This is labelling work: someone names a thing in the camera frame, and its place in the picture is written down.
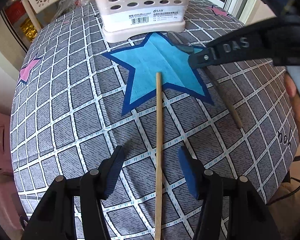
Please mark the plain bamboo chopstick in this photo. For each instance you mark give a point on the plain bamboo chopstick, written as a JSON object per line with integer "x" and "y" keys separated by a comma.
{"x": 158, "y": 176}

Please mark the grey checkered tablecloth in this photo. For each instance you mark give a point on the grey checkered tablecloth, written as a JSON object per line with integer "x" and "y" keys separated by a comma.
{"x": 67, "y": 118}

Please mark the beige plastic utensil holder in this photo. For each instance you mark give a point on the beige plastic utensil holder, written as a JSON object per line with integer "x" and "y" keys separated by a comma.
{"x": 123, "y": 19}

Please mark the red container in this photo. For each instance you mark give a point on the red container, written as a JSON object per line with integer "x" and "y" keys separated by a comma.
{"x": 15, "y": 11}

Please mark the dark wooden chopstick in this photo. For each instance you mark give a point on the dark wooden chopstick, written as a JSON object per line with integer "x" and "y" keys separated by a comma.
{"x": 223, "y": 96}

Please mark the black handled steel spoon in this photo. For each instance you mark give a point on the black handled steel spoon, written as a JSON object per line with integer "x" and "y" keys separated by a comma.
{"x": 180, "y": 42}

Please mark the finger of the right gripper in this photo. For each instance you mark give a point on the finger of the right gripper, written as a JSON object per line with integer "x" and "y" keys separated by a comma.
{"x": 222, "y": 52}

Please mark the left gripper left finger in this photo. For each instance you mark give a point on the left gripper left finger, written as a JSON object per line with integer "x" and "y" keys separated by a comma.
{"x": 96, "y": 185}

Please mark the pink plastic stool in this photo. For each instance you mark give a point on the pink plastic stool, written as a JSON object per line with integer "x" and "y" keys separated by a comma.
{"x": 9, "y": 217}

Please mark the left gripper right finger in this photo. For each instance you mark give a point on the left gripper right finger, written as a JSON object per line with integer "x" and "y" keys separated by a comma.
{"x": 205, "y": 185}

